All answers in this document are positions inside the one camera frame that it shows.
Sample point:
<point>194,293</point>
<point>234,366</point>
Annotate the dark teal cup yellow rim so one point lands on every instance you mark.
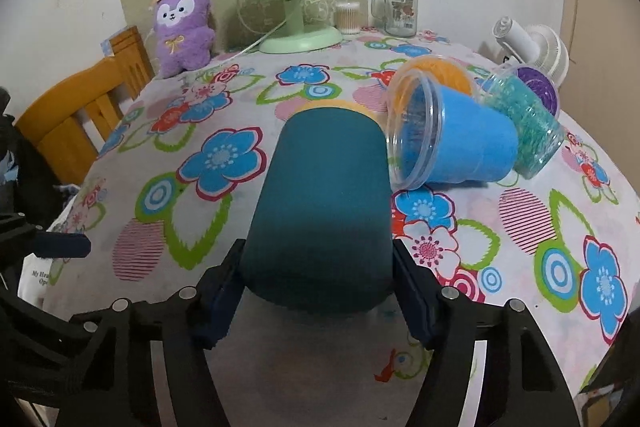
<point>321,236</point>

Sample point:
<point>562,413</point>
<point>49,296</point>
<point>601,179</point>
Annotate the teal green plastic cup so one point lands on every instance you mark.
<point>540,134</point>

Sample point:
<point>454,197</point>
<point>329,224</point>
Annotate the blue plastic cup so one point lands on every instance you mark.
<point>435,134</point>

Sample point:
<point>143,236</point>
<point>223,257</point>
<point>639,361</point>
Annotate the glass mason jar mug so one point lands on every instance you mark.
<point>398,18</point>

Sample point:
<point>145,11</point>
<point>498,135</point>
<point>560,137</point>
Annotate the white floor fan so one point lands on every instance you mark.
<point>537,46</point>

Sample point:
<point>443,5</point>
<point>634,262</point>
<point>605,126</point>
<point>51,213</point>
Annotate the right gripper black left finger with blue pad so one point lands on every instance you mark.
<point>111,379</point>

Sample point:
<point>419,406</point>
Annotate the purple plush toy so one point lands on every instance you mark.
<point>184,39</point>

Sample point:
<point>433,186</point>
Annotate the white printed cloth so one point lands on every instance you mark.
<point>37,276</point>

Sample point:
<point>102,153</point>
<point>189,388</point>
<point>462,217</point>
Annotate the cotton swab container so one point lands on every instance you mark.
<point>347,17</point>

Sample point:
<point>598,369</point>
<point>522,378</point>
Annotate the purple plastic cup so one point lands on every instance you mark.
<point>541,85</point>

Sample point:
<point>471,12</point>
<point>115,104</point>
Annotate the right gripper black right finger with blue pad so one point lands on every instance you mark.
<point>521,383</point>

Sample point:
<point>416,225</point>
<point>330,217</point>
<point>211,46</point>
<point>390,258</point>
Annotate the wooden chair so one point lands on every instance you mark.
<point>52,124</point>

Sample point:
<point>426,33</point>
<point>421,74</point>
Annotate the orange plastic cup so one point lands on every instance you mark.
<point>441,69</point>

